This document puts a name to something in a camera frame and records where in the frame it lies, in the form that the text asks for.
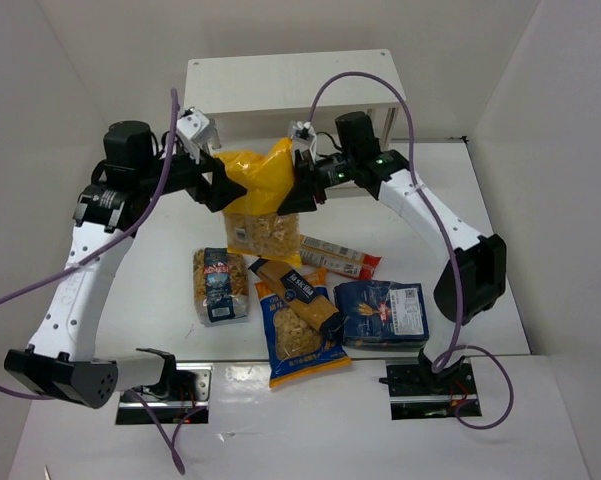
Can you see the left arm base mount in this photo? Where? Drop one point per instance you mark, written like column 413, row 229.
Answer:
column 188, row 400

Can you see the red spaghetti pasta packet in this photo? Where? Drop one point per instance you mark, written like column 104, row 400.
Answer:
column 338, row 259

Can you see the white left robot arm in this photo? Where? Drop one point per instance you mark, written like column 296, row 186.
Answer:
column 59, row 361

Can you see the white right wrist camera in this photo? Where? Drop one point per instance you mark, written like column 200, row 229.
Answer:
column 303, row 137

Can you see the dark blue pasta box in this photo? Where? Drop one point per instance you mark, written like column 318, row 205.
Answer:
column 382, row 314

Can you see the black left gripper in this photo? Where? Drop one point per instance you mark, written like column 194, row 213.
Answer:
column 205, row 178

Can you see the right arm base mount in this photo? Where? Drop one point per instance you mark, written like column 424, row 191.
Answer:
column 416, row 393

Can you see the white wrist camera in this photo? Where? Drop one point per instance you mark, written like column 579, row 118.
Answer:
column 303, row 137
column 195, row 131

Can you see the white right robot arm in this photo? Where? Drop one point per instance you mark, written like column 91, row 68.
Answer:
column 473, row 264

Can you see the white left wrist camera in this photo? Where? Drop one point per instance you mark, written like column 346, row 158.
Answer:
column 195, row 131

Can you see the blue orange shell pasta bag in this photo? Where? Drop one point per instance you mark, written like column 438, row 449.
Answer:
column 295, row 349

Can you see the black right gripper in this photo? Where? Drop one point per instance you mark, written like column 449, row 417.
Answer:
column 311, row 181

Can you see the Agnesi fusilli pasta bag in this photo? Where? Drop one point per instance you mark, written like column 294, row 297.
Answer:
column 221, row 287

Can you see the yellow macaroni pasta bag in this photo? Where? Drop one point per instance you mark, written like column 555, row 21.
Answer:
column 252, row 225

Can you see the white two-tier shelf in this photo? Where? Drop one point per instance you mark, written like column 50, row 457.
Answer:
column 238, row 87

